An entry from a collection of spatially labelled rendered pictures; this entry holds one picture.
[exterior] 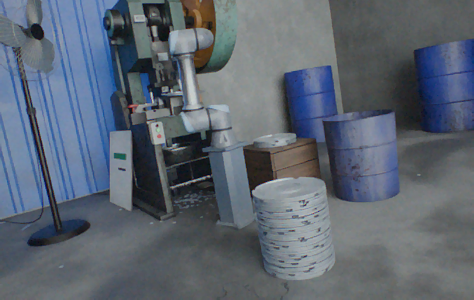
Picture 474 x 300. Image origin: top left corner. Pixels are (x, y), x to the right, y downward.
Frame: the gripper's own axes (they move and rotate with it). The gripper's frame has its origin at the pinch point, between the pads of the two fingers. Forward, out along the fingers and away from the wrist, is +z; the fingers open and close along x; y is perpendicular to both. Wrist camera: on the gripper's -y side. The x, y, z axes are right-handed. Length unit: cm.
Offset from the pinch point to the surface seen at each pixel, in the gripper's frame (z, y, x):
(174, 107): 9.8, 15.0, 2.5
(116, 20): -53, 24, 28
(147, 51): -30.9, 20.0, 12.2
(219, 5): -53, -8, -33
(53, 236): 76, 31, 92
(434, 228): 80, -133, -43
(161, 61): -23.5, 24.5, 1.5
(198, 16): -54, 25, -35
